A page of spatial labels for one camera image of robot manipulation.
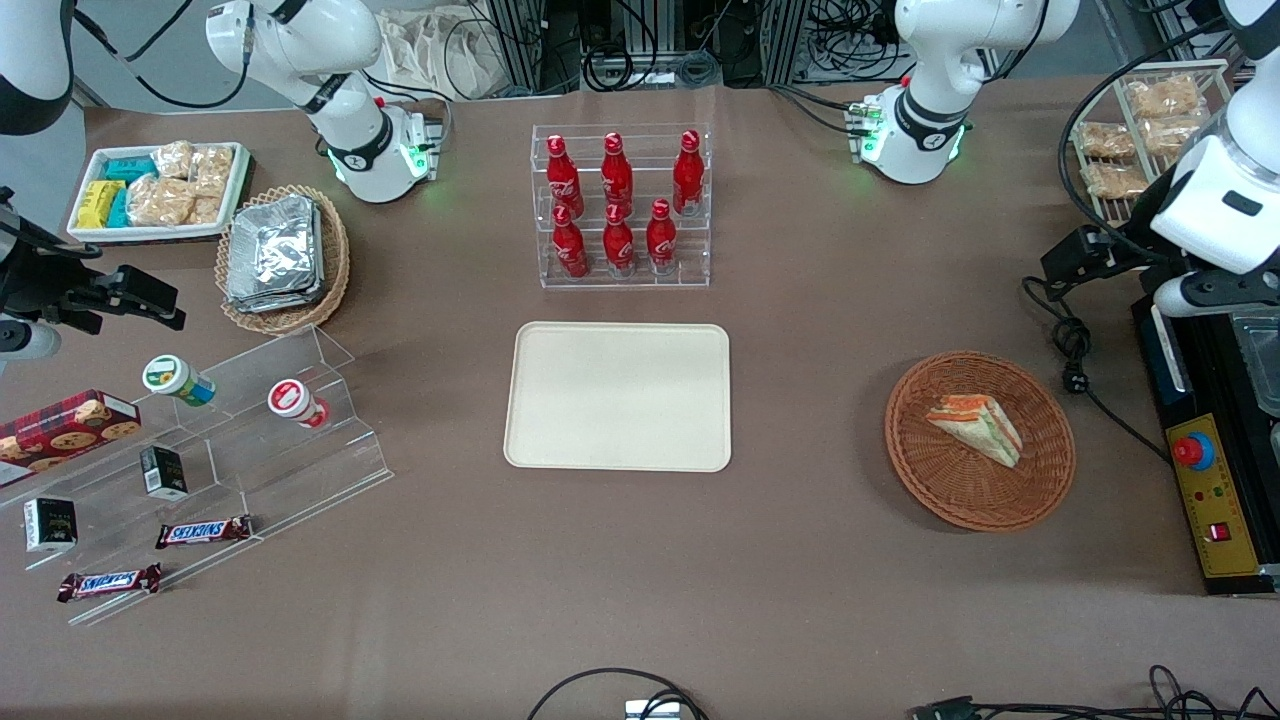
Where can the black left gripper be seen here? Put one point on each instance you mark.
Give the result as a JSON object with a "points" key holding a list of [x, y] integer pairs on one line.
{"points": [[1128, 244]]}

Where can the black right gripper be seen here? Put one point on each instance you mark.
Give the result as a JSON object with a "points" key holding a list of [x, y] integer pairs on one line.
{"points": [[32, 283]]}

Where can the triangle sandwich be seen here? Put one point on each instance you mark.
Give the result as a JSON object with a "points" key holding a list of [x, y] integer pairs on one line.
{"points": [[975, 428]]}

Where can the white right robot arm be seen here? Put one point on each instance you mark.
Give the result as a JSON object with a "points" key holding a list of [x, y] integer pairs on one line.
{"points": [[340, 70]]}

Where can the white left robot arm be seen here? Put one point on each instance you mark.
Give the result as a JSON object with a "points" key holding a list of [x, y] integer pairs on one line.
{"points": [[925, 120]]}

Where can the white rectangular snack tray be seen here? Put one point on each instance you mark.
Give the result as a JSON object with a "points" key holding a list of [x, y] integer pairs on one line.
{"points": [[90, 232]]}

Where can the oval wicker basket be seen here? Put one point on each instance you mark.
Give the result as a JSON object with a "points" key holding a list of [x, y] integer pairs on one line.
{"points": [[335, 270]]}

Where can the round brown wicker basket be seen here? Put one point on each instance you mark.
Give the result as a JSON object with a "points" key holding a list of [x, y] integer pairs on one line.
{"points": [[950, 490]]}

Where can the cream plastic serving tray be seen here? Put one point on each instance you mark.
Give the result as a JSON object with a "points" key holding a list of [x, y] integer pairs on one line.
{"points": [[618, 396]]}

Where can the clear bag of crackers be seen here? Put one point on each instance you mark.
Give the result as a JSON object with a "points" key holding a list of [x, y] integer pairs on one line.
{"points": [[1163, 97], [173, 159], [206, 210], [212, 170], [1105, 140], [160, 200], [1170, 136], [1112, 181]]}

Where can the green lid yogurt cup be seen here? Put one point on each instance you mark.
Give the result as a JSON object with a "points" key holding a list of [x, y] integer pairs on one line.
{"points": [[175, 380]]}

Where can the teal snack pack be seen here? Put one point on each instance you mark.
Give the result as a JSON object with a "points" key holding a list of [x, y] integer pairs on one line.
{"points": [[130, 169], [119, 208]]}

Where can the yellow snack pack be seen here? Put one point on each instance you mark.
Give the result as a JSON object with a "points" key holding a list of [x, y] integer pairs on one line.
{"points": [[98, 204]]}

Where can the red cookie box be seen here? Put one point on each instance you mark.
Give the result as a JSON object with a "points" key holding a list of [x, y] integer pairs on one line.
{"points": [[60, 432]]}

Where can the stack of silver foil packs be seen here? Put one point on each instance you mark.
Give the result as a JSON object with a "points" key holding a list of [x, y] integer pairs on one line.
{"points": [[272, 252]]}

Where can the small black carton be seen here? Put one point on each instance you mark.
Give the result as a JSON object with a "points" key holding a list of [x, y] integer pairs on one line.
{"points": [[163, 473], [50, 524]]}

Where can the red lid yogurt cup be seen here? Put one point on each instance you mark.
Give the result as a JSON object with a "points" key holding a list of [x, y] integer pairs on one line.
{"points": [[295, 402]]}

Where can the clear acrylic step shelf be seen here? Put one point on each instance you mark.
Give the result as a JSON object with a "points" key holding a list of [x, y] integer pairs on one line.
{"points": [[250, 470]]}

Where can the snickers chocolate bar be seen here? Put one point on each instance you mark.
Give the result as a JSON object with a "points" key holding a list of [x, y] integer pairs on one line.
{"points": [[108, 582], [203, 531]]}

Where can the black machine with yellow panel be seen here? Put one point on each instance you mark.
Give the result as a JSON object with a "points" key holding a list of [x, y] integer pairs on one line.
{"points": [[1215, 500]]}

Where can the red cola bottle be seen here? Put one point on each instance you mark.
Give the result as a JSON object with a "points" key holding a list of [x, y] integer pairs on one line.
{"points": [[563, 180], [688, 175], [661, 240], [570, 250], [618, 245], [617, 175]]}

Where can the white cloth bag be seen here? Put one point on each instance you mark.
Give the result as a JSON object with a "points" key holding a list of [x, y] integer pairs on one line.
{"points": [[440, 50]]}

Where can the clear acrylic bottle rack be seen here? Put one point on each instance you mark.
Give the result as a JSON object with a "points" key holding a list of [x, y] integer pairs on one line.
{"points": [[640, 282]]}

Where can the small white device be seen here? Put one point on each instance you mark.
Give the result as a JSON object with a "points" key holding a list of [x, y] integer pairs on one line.
{"points": [[652, 710]]}

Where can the aluminium profile frame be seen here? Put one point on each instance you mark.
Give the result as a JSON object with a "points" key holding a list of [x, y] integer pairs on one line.
{"points": [[520, 45]]}

